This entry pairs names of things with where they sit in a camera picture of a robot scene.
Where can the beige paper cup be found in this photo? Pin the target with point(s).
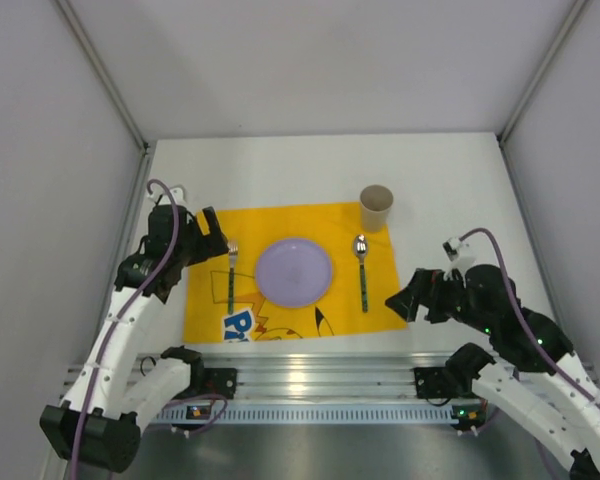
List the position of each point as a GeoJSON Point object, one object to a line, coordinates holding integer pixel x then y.
{"type": "Point", "coordinates": [375, 203]}

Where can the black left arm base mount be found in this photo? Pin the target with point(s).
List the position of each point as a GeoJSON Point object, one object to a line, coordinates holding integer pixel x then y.
{"type": "Point", "coordinates": [220, 381]}

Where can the left aluminium corner post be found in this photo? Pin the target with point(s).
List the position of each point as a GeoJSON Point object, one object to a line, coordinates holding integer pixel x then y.
{"type": "Point", "coordinates": [96, 63]}

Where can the yellow cartoon print placemat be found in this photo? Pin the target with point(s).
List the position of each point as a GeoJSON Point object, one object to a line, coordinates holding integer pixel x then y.
{"type": "Point", "coordinates": [334, 227]}

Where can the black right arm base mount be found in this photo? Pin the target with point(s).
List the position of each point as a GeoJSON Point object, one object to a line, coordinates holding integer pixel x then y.
{"type": "Point", "coordinates": [439, 386]}

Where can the slotted grey cable duct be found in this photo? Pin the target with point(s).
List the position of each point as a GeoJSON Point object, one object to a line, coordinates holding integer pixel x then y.
{"type": "Point", "coordinates": [198, 414]}

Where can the aluminium corner post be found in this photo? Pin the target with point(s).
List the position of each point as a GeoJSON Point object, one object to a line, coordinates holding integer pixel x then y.
{"type": "Point", "coordinates": [96, 63]}
{"type": "Point", "coordinates": [559, 40]}

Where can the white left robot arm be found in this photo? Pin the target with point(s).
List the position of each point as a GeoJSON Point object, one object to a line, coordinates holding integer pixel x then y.
{"type": "Point", "coordinates": [101, 418]}

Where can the green handled fork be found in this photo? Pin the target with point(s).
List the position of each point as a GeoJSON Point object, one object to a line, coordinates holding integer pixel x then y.
{"type": "Point", "coordinates": [232, 256]}

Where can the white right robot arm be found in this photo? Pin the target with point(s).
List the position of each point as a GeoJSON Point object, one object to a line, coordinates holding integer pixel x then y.
{"type": "Point", "coordinates": [532, 373]}

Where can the lilac plastic plate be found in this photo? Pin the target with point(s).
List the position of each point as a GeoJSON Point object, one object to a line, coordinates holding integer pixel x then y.
{"type": "Point", "coordinates": [294, 272]}

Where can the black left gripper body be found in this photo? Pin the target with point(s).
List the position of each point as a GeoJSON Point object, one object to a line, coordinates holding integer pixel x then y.
{"type": "Point", "coordinates": [200, 235]}

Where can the green handled spoon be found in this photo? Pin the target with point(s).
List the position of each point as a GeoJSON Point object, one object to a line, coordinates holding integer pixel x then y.
{"type": "Point", "coordinates": [360, 249]}

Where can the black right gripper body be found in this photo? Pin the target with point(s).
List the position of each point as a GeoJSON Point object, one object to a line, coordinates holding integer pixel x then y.
{"type": "Point", "coordinates": [427, 293]}

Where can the right aluminium corner post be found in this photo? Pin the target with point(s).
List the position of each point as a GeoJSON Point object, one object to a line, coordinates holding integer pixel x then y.
{"type": "Point", "coordinates": [559, 40]}

